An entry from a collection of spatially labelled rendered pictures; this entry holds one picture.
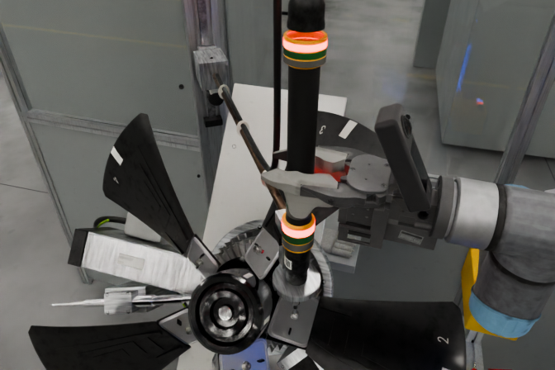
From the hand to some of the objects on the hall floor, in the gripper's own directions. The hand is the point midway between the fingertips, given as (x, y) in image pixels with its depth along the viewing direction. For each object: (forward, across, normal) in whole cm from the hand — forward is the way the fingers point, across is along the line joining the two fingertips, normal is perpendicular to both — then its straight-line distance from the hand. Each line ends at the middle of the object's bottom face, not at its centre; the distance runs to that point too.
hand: (277, 162), depth 51 cm
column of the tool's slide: (+36, +59, -148) cm, 163 cm away
